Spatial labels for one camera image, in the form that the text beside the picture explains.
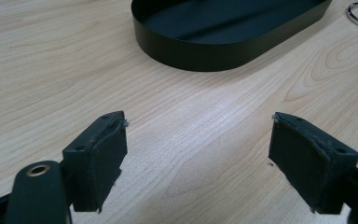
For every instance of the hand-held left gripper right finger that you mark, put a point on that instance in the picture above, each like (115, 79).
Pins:
(304, 161)

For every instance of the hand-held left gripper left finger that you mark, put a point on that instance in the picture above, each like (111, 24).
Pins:
(102, 161)

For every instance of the black oval metal tray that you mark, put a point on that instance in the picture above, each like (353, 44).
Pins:
(230, 34)

